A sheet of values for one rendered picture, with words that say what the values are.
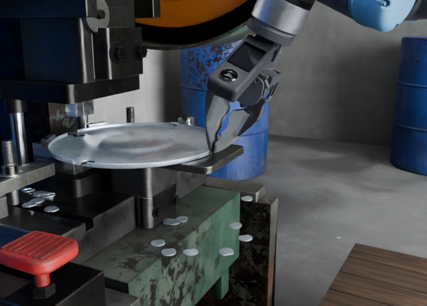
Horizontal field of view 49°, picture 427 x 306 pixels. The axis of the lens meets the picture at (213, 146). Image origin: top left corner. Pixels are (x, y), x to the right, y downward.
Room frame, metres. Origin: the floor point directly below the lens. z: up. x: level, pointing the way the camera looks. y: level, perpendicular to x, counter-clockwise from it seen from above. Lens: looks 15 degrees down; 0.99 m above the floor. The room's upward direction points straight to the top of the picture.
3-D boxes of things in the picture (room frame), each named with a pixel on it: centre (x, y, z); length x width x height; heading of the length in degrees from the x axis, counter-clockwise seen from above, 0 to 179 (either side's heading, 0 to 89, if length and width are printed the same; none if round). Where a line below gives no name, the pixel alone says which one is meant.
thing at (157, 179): (0.77, 0.09, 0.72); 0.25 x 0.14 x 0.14; 64
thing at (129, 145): (0.79, 0.13, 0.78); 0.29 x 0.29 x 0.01
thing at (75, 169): (0.84, 0.24, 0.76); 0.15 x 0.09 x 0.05; 154
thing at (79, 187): (0.85, 0.25, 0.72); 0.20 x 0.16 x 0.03; 154
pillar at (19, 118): (0.80, 0.34, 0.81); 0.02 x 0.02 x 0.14
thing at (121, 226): (0.85, 0.25, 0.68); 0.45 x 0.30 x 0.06; 154
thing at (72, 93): (0.85, 0.25, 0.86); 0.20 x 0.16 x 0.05; 154
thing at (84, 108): (0.84, 0.24, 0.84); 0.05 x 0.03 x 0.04; 154
